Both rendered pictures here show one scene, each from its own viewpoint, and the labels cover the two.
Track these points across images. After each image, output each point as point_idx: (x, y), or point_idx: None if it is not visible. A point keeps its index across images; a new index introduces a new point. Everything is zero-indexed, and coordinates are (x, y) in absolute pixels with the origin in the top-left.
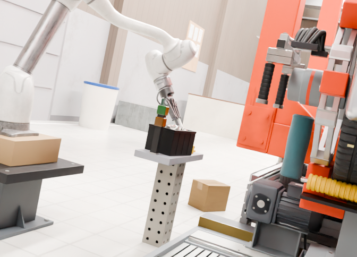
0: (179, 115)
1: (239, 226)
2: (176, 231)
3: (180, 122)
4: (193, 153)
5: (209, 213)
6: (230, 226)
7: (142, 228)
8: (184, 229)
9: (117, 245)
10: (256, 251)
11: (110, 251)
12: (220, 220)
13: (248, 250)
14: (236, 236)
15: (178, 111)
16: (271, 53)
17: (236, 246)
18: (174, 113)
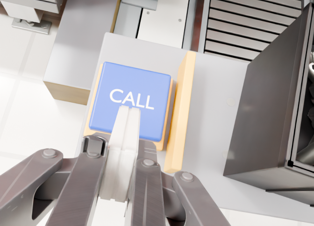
0: (48, 162)
1: (98, 10)
2: (74, 149)
3: (139, 134)
4: (172, 65)
5: (53, 74)
6: (111, 27)
7: (110, 218)
8: (39, 137)
9: (238, 221)
10: None
11: (272, 218)
12: (87, 48)
13: (167, 5)
14: (114, 23)
15: (14, 199)
16: None
17: (160, 24)
18: (198, 200)
